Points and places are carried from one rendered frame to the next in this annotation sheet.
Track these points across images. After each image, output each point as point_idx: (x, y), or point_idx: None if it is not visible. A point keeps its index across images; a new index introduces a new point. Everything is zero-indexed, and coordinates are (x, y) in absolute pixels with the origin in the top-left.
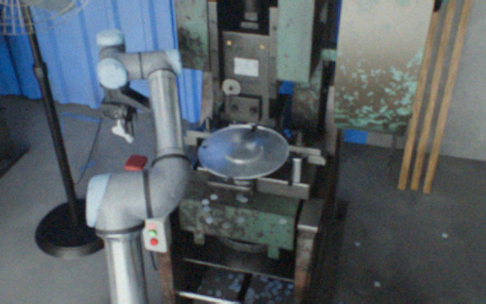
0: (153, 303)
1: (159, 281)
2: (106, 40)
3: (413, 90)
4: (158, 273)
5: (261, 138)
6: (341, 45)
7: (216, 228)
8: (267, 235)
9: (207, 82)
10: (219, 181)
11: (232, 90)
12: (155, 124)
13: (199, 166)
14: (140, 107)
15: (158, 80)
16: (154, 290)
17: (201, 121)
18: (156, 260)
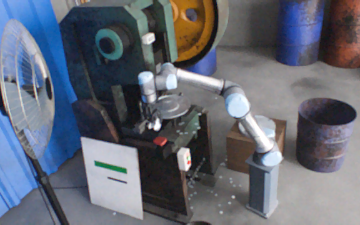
0: (168, 224)
1: (154, 222)
2: (151, 75)
3: (226, 24)
4: (147, 223)
5: (162, 101)
6: (219, 15)
7: (184, 144)
8: (194, 128)
9: (105, 114)
10: (189, 112)
11: None
12: (205, 80)
13: (163, 127)
14: (160, 104)
15: (183, 71)
16: (159, 224)
17: (113, 135)
18: (137, 224)
